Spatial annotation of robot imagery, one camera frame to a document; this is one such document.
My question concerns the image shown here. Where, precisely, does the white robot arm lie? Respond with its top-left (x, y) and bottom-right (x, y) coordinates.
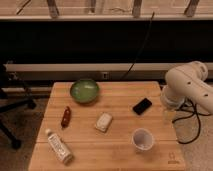
top-left (160, 61), bottom-right (213, 114)

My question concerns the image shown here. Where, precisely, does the white sponge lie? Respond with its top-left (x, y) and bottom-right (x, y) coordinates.
top-left (95, 113), bottom-right (113, 132)

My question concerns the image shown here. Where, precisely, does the white paper cup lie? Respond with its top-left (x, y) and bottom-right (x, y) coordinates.
top-left (132, 128), bottom-right (155, 151)

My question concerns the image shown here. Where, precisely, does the green bowl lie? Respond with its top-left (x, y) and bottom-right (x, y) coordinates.
top-left (70, 79), bottom-right (99, 103)

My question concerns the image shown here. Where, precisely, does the white plastic bottle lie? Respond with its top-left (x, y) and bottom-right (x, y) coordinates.
top-left (45, 129), bottom-right (73, 165)

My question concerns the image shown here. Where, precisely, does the black office chair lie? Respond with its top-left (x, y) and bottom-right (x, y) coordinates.
top-left (0, 64), bottom-right (36, 150)

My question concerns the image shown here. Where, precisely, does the black hanging cable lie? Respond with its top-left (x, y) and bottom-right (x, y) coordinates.
top-left (118, 11), bottom-right (156, 81)

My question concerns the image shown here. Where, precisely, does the wooden window frame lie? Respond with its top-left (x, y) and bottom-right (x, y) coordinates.
top-left (0, 0), bottom-right (213, 21)

